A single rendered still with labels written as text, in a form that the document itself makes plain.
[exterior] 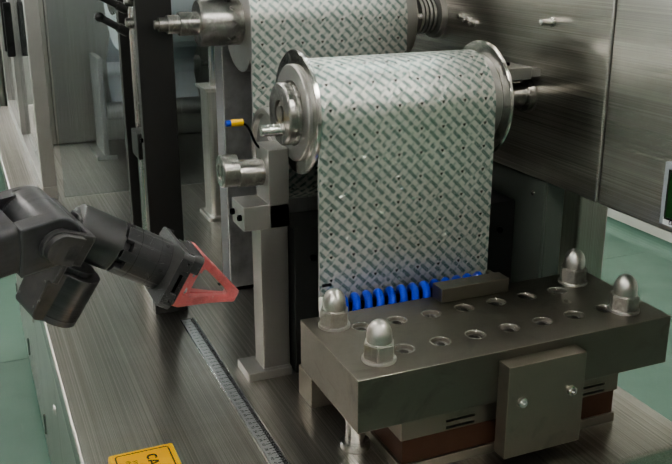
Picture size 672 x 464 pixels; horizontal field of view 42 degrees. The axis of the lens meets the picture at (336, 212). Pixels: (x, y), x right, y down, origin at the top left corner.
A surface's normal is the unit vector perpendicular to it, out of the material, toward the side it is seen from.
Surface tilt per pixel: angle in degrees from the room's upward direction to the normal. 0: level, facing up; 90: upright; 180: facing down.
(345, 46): 92
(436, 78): 51
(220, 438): 0
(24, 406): 0
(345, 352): 0
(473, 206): 90
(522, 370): 90
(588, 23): 90
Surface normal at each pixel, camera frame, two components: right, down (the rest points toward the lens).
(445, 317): 0.00, -0.95
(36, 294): -0.55, -0.10
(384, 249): 0.40, 0.28
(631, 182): -0.92, 0.11
